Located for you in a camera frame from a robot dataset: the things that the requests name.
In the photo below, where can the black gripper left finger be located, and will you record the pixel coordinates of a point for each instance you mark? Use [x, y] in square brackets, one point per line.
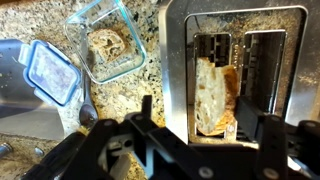
[140, 150]

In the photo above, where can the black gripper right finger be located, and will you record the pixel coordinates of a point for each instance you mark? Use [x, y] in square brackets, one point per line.
[276, 146]

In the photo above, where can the slice of brown bread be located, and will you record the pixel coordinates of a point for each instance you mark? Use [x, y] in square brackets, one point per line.
[211, 96]
[108, 45]

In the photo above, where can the stainless steel two-slot toaster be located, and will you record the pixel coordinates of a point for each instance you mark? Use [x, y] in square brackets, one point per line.
[173, 66]

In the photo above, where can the metal spoon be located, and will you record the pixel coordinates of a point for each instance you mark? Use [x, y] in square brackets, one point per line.
[88, 115]

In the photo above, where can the clear glass baking dish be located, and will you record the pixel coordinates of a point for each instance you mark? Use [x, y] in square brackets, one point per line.
[133, 66]

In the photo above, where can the small chrome sink fitting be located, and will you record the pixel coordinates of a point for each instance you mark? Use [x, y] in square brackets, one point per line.
[5, 149]
[38, 152]

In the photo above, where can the blue rimmed container lid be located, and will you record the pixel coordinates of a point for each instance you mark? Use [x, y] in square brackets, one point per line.
[51, 71]

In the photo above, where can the stainless steel kitchen sink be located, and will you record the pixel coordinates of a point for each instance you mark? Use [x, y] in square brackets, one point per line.
[20, 113]

